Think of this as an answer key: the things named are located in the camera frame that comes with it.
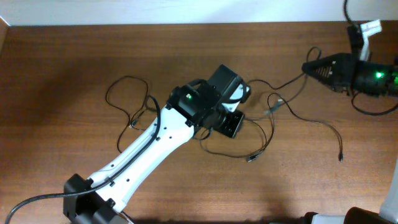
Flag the black cable looped usb plug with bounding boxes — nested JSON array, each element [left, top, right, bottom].
[[195, 46, 323, 163]]

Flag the black cable with usb plug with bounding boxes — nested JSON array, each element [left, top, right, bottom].
[[104, 75, 161, 154]]

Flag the black cable micro usb plug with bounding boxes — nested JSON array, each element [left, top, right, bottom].
[[267, 92, 344, 162]]

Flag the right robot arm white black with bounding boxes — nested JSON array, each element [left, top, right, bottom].
[[302, 20, 397, 223]]

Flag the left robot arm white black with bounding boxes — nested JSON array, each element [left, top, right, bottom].
[[63, 65, 251, 224]]

